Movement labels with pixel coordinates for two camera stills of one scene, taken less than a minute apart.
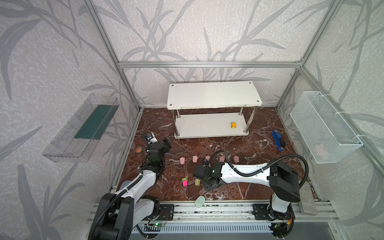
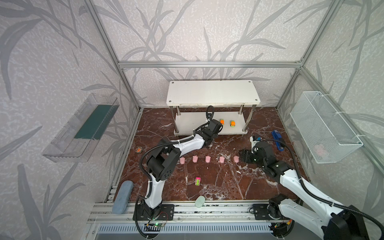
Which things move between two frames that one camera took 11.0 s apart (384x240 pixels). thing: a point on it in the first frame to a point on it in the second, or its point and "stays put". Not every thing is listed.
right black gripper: (198, 172) to (247, 156)
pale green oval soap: (199, 201) stays put
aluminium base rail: (220, 218) stays put
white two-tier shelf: (212, 95) stays put
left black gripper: (154, 147) to (214, 124)
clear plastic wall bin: (78, 138) stays put
